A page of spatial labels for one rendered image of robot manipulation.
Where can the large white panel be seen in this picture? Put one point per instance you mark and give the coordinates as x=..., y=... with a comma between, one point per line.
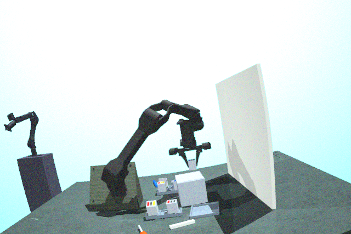
x=247, y=134

